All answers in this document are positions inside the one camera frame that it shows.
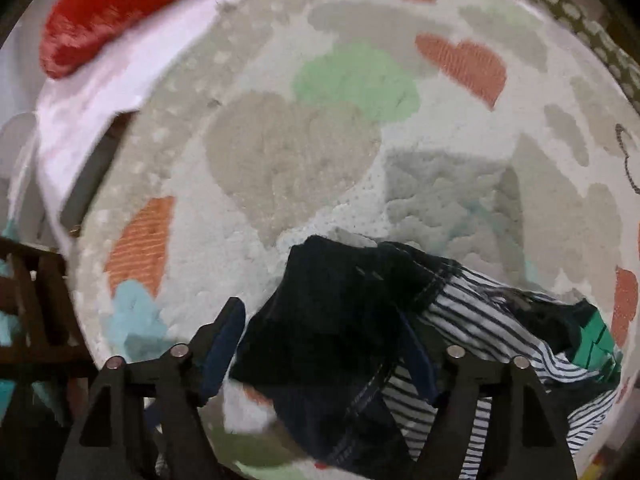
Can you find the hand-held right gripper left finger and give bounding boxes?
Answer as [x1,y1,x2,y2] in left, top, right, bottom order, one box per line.
[55,297,247,480]

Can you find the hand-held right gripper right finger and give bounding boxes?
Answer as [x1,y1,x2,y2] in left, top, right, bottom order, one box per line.
[397,310,576,480]

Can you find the navy striped pants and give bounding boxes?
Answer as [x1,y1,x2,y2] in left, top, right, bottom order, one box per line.
[230,235,623,480]

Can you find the green cloth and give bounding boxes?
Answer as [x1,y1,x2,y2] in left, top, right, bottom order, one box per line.
[570,307,623,386]

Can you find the quilted heart-print bedspread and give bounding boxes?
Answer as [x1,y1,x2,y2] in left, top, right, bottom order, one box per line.
[65,0,640,480]

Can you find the brown wooden chair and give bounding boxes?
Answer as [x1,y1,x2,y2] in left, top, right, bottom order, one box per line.
[0,237,96,366]

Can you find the red star-print pillow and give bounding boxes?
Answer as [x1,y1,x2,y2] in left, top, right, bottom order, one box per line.
[39,0,246,80]

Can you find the olive patterned bolster pillow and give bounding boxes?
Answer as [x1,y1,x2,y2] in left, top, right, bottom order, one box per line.
[525,0,640,111]

